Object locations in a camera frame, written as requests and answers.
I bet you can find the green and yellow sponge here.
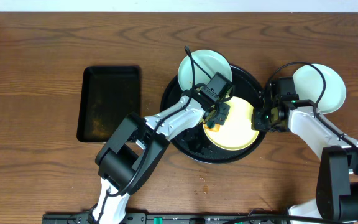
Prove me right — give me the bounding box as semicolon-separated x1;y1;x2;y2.
204;121;221;132

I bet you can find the yellow plate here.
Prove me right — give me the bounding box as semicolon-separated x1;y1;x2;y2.
203;96;259;151

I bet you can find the light blue plate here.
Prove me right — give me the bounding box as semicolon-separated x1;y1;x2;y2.
177;50;232;91
293;64;346;114

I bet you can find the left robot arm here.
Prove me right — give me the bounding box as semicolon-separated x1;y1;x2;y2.
90;84;233;223

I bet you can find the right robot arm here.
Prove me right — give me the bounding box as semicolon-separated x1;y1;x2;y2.
252;95;358;223

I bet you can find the round black tray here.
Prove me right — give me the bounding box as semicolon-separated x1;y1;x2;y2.
170;64;266;164

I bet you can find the black rectangular tray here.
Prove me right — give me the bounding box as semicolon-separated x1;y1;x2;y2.
76;65;141;142

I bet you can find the right black cable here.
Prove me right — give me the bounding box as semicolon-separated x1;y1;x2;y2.
264;61;358;181

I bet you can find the black cable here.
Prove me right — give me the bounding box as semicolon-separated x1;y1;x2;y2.
264;61;358;181
104;45;214;200

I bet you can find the left black cable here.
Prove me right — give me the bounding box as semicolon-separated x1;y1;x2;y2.
104;45;214;200

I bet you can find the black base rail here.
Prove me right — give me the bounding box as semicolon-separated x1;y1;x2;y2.
41;212;291;224

